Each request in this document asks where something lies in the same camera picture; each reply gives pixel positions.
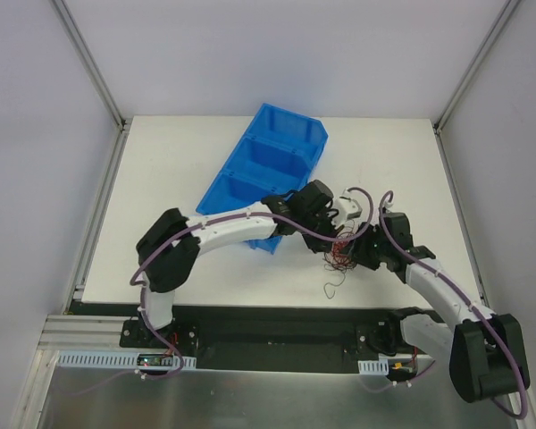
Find right white cable duct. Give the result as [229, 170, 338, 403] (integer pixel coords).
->
[357, 359, 389, 376]

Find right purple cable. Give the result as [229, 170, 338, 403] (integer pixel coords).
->
[378, 190, 531, 419]

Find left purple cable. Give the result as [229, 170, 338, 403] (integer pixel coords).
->
[129, 186, 381, 343]

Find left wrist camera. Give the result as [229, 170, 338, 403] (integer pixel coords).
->
[331, 189, 362, 227]

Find blue plastic compartment bin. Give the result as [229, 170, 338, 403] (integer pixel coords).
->
[196, 102, 330, 257]

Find purple cable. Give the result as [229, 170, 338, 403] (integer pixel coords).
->
[129, 186, 381, 343]
[378, 190, 531, 419]

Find red cable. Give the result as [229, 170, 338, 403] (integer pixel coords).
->
[329, 231, 356, 269]

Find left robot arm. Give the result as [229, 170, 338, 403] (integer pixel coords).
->
[131, 181, 349, 348]

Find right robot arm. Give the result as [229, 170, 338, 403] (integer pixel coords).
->
[348, 213, 531, 403]

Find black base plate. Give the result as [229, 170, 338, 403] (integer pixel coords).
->
[119, 305, 420, 374]

